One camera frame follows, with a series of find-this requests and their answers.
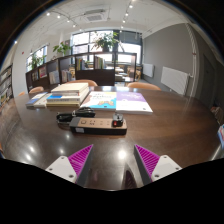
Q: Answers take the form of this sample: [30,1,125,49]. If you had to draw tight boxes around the brown and black power strip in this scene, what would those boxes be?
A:
[68,116,128,136]

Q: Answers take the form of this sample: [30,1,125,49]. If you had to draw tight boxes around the white wall pipe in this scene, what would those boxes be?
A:
[186,23,199,98]

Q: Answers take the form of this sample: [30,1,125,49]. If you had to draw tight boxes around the large potted plant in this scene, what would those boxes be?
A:
[90,31,121,53]

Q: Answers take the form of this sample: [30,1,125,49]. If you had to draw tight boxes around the thin white booklet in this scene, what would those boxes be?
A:
[33,93,53,109]

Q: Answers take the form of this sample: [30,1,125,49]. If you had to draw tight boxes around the medium potted plant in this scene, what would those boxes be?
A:
[52,41,73,57]

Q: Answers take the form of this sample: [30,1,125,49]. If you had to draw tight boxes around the wooden tables and chairs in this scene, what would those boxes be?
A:
[114,64,143,83]

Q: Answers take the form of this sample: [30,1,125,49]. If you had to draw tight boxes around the blue and white book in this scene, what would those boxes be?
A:
[45,87,91,103]

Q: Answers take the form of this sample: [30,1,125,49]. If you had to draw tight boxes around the large back window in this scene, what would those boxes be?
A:
[70,30,143,64]

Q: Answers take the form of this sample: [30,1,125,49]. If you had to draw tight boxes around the blue and white card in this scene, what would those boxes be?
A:
[217,123,224,149]

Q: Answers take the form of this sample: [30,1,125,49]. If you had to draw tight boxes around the purple-covered book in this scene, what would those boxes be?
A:
[115,91,154,115]

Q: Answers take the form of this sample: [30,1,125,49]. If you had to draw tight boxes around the light blue illustrated book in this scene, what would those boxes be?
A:
[80,90,118,111]

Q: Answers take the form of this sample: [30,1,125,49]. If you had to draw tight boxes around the ceiling air conditioner unit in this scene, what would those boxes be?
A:
[81,9,109,24]

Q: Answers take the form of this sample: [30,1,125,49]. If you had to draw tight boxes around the ceiling spotlights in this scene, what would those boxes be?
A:
[13,2,136,44]

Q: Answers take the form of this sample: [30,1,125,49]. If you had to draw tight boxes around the tall wall bookshelf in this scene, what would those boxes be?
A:
[0,64,14,109]

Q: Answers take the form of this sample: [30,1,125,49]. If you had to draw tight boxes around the large white wall radiator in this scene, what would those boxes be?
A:
[160,65,191,97]

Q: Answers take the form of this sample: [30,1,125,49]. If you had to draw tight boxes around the orange chairs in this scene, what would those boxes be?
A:
[18,79,162,98]

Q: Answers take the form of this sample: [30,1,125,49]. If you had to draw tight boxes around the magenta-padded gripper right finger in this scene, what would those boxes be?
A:
[133,143,183,187]

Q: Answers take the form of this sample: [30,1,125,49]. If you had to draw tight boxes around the side window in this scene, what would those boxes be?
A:
[25,45,48,73]

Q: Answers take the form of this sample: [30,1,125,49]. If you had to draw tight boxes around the small dark blue book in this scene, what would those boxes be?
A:
[25,92,48,108]

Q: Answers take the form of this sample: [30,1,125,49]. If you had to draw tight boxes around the thick white book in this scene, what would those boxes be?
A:
[50,82,90,95]

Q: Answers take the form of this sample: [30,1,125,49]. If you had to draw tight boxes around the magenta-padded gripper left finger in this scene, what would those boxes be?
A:
[45,143,95,188]

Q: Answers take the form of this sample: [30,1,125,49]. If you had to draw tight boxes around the small white wall radiator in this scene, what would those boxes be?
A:
[142,63,155,79]

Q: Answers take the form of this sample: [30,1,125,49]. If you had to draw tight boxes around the dark grey door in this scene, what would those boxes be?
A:
[201,54,218,101]

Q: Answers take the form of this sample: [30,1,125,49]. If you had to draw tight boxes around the dark low shelf unit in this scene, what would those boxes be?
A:
[25,51,138,93]

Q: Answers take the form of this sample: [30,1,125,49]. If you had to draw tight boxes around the small potted plant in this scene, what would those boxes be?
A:
[29,54,46,69]

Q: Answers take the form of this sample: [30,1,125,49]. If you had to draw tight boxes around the cream-edged book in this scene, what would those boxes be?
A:
[45,96,88,108]

